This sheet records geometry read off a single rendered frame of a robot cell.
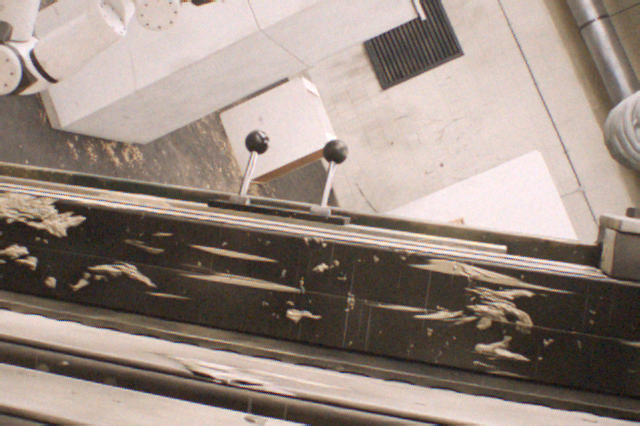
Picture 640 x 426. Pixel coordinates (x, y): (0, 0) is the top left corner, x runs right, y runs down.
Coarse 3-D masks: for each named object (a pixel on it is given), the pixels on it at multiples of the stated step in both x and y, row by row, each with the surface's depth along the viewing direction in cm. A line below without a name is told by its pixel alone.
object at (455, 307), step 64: (0, 192) 56; (64, 192) 61; (0, 256) 56; (64, 256) 55; (128, 256) 54; (192, 256) 53; (256, 256) 52; (320, 256) 51; (384, 256) 50; (448, 256) 50; (512, 256) 54; (192, 320) 53; (256, 320) 52; (320, 320) 51; (384, 320) 50; (448, 320) 50; (512, 320) 49; (576, 320) 48; (576, 384) 48
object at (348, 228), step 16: (0, 176) 122; (80, 192) 117; (96, 192) 117; (112, 192) 118; (192, 208) 114; (208, 208) 113; (304, 224) 110; (320, 224) 110; (336, 224) 110; (352, 224) 114; (416, 240) 107; (432, 240) 107; (448, 240) 107
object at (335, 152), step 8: (328, 144) 116; (336, 144) 115; (344, 144) 116; (328, 152) 115; (336, 152) 115; (344, 152) 116; (328, 160) 116; (336, 160) 116; (344, 160) 116; (328, 168) 115; (328, 176) 115; (328, 184) 114; (328, 192) 114; (312, 208) 112; (320, 208) 112; (328, 208) 112
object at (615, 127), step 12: (636, 96) 62; (624, 108) 62; (636, 108) 61; (612, 120) 64; (624, 120) 62; (636, 120) 71; (612, 132) 64; (624, 132) 62; (636, 132) 71; (612, 144) 64; (624, 144) 63; (636, 144) 61; (612, 156) 67; (624, 156) 64; (636, 156) 62; (636, 168) 65
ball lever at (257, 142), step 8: (248, 136) 118; (256, 136) 118; (264, 136) 118; (248, 144) 118; (256, 144) 117; (264, 144) 118; (256, 152) 118; (264, 152) 119; (248, 160) 118; (248, 168) 117; (248, 176) 116; (248, 184) 116; (240, 192) 115; (232, 200) 114; (240, 200) 114; (248, 200) 115
